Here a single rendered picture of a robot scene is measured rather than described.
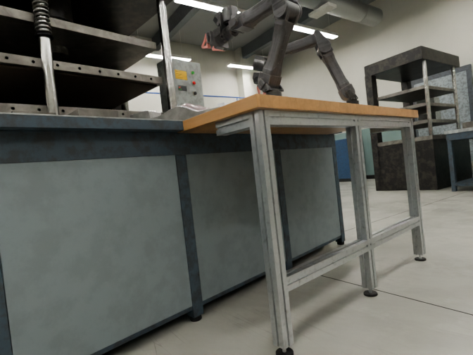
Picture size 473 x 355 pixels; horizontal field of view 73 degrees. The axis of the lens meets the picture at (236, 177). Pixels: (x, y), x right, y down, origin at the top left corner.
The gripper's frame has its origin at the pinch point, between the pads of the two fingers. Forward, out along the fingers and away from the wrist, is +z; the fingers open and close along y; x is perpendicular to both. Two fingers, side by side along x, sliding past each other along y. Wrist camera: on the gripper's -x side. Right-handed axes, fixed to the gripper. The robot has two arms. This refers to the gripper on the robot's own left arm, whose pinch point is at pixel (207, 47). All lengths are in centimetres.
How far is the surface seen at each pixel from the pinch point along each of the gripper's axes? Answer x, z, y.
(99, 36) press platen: -32, 73, 25
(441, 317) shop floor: 122, -78, -25
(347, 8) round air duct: -252, 200, -534
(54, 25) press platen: -33, 71, 49
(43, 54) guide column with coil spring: -12, 64, 58
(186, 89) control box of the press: -8, 82, -39
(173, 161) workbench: 55, -11, 33
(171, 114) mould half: 32.5, 4.0, 22.7
